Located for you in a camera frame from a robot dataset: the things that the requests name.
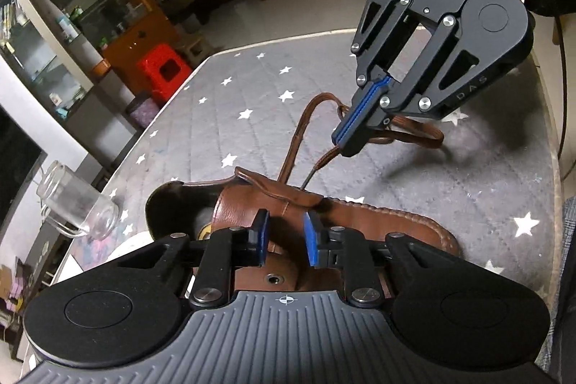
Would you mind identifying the brown leather shoe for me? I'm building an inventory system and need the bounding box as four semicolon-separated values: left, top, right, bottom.
144;167;461;292

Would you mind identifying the brown shoelace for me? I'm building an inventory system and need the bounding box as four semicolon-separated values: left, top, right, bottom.
277;92;444;190

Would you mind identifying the purple waste bin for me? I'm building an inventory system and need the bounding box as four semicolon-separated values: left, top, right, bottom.
126;92;160;128

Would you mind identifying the clear glass jar mug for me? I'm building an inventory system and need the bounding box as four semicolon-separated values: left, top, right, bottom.
36;161;120;240

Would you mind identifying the red plastic stool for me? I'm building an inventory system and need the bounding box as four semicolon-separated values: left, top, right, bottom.
137;43;192;106

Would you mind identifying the black flat television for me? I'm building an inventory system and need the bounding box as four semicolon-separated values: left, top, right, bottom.
0;108;44;237

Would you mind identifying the glass display cabinet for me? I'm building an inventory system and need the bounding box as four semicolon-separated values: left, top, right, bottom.
1;0;113;127

